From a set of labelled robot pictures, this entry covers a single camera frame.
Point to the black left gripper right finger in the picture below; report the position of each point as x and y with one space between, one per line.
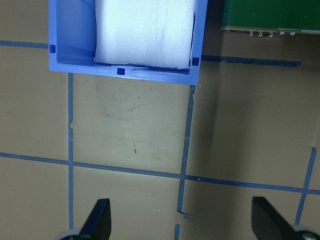
268 224

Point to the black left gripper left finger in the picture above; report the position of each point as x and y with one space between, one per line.
98 225

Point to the white foam pad left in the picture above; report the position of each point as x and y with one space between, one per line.
155 33

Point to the blue plastic bin left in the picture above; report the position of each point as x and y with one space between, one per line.
72 37

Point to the green conveyor belt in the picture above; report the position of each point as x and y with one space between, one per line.
272 16

